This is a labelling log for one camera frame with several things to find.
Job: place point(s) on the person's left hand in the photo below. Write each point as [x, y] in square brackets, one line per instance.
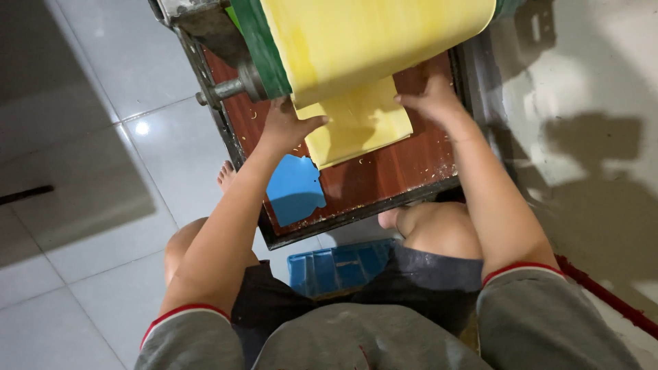
[282, 128]

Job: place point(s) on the person's right hand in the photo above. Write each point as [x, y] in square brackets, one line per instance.
[437, 100]

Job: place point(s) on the yellow dough sheet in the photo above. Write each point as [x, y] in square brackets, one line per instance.
[360, 128]

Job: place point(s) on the grey metal roller shaft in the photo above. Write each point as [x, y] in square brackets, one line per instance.
[229, 90]

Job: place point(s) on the green roller end disc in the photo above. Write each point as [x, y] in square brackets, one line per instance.
[262, 46]

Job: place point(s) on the yellow dough roll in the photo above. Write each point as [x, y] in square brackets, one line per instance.
[370, 41]

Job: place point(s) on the red-brown wooden tray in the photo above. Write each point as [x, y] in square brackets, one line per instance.
[380, 174]

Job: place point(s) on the person's right leg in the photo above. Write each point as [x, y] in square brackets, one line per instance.
[437, 231]

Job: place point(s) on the person's leg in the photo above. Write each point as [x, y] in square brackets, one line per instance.
[180, 246]
[437, 231]

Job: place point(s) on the blue plastic crate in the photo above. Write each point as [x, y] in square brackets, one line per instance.
[334, 267]

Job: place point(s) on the person's left leg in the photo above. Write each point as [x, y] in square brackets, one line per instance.
[180, 246]

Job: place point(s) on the dark shorts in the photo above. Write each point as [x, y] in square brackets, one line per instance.
[426, 282]

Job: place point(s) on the grey shirt with red trim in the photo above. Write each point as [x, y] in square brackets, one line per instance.
[360, 339]

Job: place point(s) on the red pole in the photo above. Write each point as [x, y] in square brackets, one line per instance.
[606, 298]

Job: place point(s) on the black bar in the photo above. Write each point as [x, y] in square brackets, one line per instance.
[25, 195]

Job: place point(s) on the grey metal machine frame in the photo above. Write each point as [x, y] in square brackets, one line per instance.
[200, 20]

